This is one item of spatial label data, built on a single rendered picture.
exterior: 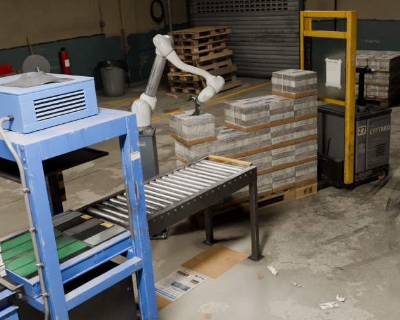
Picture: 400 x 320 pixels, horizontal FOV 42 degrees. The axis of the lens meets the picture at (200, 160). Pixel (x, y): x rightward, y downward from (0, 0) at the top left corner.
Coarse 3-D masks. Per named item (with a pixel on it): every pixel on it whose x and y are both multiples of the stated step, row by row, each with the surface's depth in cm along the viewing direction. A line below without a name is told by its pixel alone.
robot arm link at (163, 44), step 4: (156, 36) 436; (160, 36) 436; (164, 36) 445; (156, 40) 436; (160, 40) 435; (164, 40) 436; (168, 40) 441; (156, 44) 437; (160, 44) 435; (164, 44) 435; (168, 44) 437; (160, 48) 437; (164, 48) 436; (168, 48) 436; (172, 48) 439; (160, 52) 440; (164, 52) 437; (168, 52) 437; (164, 56) 440
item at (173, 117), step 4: (176, 112) 493; (180, 112) 492; (184, 112) 491; (188, 112) 491; (192, 112) 490; (172, 116) 486; (176, 116) 480; (172, 120) 488; (176, 120) 480; (172, 124) 490; (176, 124) 482; (172, 128) 491; (176, 128) 483; (172, 132) 492; (176, 132) 484
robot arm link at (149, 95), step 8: (160, 56) 455; (160, 64) 457; (152, 72) 461; (160, 72) 461; (152, 80) 462; (152, 88) 465; (144, 96) 467; (152, 96) 468; (152, 104) 468; (152, 112) 470
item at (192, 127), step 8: (184, 120) 464; (192, 120) 462; (200, 120) 466; (208, 120) 470; (184, 128) 467; (192, 128) 465; (200, 128) 469; (208, 128) 473; (184, 136) 469; (192, 136) 467; (200, 136) 471; (208, 136) 474
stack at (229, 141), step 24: (216, 144) 482; (240, 144) 496; (264, 144) 510; (264, 168) 517; (288, 168) 532; (240, 192) 509; (288, 192) 539; (192, 216) 504; (216, 216) 518; (240, 216) 516
